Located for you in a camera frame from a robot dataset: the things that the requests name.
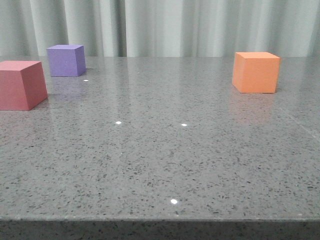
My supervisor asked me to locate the orange foam cube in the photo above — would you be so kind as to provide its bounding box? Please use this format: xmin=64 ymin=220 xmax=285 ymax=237
xmin=232 ymin=52 xmax=281 ymax=94

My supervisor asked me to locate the grey-green pleated curtain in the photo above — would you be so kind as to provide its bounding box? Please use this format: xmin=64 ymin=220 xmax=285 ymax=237
xmin=0 ymin=0 xmax=320 ymax=57

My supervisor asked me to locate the purple foam cube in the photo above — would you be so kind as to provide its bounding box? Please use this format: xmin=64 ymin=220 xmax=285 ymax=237
xmin=46 ymin=44 xmax=86 ymax=77

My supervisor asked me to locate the red foam cube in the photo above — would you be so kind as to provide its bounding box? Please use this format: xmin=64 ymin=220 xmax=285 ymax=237
xmin=0 ymin=60 xmax=48 ymax=111

